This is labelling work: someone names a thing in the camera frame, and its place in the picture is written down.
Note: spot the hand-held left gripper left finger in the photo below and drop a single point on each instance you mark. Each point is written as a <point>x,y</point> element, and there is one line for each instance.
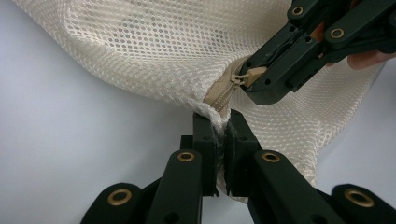
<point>205,149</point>

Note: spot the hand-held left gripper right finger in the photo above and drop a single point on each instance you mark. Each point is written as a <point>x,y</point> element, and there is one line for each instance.
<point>239,146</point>

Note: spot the cream mesh laundry bag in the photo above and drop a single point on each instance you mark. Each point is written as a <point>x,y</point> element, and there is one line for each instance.
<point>155,46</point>

